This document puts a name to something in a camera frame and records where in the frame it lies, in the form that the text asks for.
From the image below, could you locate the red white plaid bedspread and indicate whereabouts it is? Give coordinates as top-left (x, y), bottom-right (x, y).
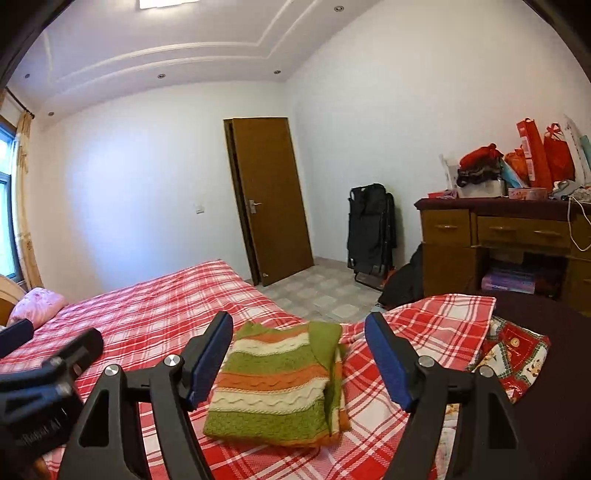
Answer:
top-left (0, 258), bottom-right (498, 480)

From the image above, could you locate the red gift bag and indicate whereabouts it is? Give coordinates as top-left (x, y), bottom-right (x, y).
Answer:
top-left (543, 123), bottom-right (575, 182)

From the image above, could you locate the brown wooden dresser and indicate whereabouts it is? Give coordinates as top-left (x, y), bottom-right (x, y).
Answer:
top-left (415, 198), bottom-right (590, 315)

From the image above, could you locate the purple box in dresser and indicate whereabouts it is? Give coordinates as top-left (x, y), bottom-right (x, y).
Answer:
top-left (481, 270), bottom-right (536, 295)

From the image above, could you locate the christmas patterned cloth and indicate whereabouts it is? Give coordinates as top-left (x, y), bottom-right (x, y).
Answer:
top-left (468, 315), bottom-right (551, 403)

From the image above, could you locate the red clothes pile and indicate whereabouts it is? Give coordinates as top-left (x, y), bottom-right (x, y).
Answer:
top-left (459, 143), bottom-right (503, 171)

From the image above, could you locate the black folded chair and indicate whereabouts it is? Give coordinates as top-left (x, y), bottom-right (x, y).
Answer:
top-left (346, 183), bottom-right (398, 291)

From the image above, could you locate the brown wooden door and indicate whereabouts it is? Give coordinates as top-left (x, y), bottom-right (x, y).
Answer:
top-left (223, 117), bottom-right (314, 286)

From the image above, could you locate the pink pillow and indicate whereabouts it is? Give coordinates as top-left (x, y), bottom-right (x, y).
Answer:
top-left (7, 287), bottom-right (67, 330)

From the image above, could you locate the green knitted sweater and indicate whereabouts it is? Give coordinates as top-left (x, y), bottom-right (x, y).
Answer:
top-left (204, 321), bottom-right (349, 448)

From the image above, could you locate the window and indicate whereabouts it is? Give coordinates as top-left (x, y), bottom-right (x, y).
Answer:
top-left (0, 117), bottom-right (23, 283)

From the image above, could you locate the pink box on dresser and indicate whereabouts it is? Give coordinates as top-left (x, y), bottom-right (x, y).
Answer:
top-left (508, 187), bottom-right (549, 201)

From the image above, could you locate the tall red gift box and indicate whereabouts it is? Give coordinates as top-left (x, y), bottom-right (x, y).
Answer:
top-left (517, 118), bottom-right (553, 192)

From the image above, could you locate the yellow curtain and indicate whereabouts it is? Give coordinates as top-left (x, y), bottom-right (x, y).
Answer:
top-left (12, 111), bottom-right (43, 290)

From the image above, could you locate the wooden headboard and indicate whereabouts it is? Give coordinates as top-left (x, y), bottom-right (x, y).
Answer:
top-left (0, 275), bottom-right (26, 326)

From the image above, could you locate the black bag on floor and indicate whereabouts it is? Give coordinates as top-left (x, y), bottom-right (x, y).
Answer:
top-left (378, 244), bottom-right (425, 310)

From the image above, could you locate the white cable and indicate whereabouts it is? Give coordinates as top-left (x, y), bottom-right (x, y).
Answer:
top-left (565, 193), bottom-right (591, 254)

